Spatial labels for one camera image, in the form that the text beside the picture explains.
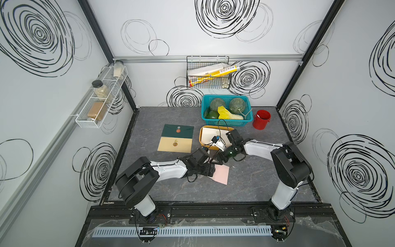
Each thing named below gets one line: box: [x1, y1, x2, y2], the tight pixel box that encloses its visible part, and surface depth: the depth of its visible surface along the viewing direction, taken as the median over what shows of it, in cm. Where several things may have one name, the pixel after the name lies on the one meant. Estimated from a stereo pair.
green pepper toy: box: [204, 110, 220, 119], surface depth 107 cm
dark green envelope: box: [160, 124, 195, 139], surface depth 108 cm
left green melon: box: [209, 97, 226, 112], surface depth 111 cm
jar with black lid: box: [91, 79, 111, 103], surface depth 72 cm
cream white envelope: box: [201, 127, 232, 148], surface depth 101 cm
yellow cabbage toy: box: [217, 106, 244, 120], surface depth 107 cm
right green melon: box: [229, 97, 246, 115], surface depth 111 cm
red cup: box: [252, 109, 272, 131], surface depth 105 cm
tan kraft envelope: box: [157, 136, 193, 154], surface depth 101 cm
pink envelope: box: [207, 164, 230, 186], surface depth 87 cm
